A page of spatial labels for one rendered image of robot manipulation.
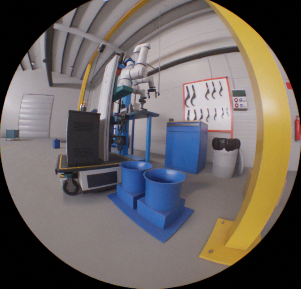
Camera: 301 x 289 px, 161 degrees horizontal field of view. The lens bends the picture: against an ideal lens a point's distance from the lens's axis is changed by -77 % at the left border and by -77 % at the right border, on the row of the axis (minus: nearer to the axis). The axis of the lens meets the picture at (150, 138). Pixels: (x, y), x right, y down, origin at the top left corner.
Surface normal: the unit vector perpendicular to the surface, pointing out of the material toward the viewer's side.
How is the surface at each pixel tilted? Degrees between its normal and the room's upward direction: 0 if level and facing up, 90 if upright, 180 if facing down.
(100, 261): 0
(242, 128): 90
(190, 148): 90
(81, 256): 0
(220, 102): 90
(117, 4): 173
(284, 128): 90
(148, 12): 173
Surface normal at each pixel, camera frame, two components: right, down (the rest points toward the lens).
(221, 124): -0.70, -0.01
